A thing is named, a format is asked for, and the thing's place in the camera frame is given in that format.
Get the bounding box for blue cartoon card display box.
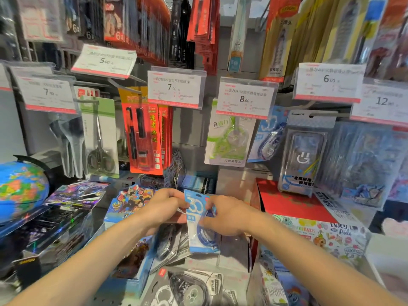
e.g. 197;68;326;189
95;235;153;300

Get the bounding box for pink heart figure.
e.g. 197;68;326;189
382;218;408;238

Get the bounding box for person's right forearm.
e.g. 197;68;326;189
248;213;408;306

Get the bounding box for clear blister compass package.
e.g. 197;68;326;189
278;110;338;197

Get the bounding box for cartoon sticker sheet packs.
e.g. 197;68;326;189
164;149;187;188

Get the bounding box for clear packs of grey scissors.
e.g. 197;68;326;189
49;113;85;179

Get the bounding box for pile of correction tape packages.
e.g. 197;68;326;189
140;223;252;306

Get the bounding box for row of blue stationery packs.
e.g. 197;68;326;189
318;122;408;211

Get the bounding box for person's left forearm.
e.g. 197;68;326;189
6;216;153;306

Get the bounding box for black holographic card box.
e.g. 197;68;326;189
0;181;111;281

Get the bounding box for green correction tape package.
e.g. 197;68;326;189
204;98;257;167

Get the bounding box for blue globe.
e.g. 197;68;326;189
0;161;51;224

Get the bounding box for red cardboard box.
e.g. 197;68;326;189
255;178;338;224

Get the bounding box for white price tag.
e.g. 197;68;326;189
293;62;367;104
16;74;79;114
0;62;13;92
71;44;138;79
147;66;207;109
8;62;57;81
350;78;408;127
216;76;280;120

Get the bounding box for scissors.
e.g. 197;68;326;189
79;96;120;179

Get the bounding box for person's right hand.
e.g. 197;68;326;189
198;194;259;238

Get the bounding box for person's left hand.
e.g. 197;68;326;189
137;187;191;237

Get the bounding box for orange pen set packages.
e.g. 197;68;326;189
118;87;174;176

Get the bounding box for white red label sticker packs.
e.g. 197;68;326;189
16;0;66;43

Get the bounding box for stack of blue striped packets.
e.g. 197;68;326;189
181;175;217;195

